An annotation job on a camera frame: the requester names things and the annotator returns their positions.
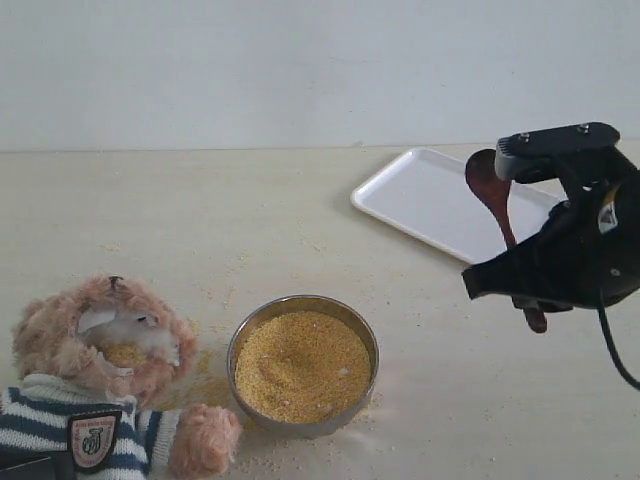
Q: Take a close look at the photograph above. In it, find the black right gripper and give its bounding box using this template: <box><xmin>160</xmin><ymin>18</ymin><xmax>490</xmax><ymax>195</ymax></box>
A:
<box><xmin>460</xmin><ymin>149</ymin><xmax>640</xmax><ymax>314</ymax></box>

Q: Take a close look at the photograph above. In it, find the dark red wooden spoon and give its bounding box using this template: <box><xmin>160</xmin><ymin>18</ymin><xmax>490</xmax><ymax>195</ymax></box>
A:
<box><xmin>462</xmin><ymin>149</ymin><xmax>547</xmax><ymax>334</ymax></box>

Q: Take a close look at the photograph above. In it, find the brown teddy bear striped sweater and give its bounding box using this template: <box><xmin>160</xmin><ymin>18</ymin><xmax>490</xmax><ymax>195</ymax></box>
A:
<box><xmin>0</xmin><ymin>272</ymin><xmax>245</xmax><ymax>480</ymax></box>

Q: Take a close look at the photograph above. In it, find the white rectangular plastic tray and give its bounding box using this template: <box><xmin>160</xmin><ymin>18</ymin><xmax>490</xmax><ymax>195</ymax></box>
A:
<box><xmin>350</xmin><ymin>146</ymin><xmax>564</xmax><ymax>266</ymax></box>

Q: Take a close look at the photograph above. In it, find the steel bowl of millet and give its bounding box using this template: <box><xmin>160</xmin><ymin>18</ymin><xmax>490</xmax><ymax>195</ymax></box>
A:
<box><xmin>226</xmin><ymin>294</ymin><xmax>380</xmax><ymax>439</ymax></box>

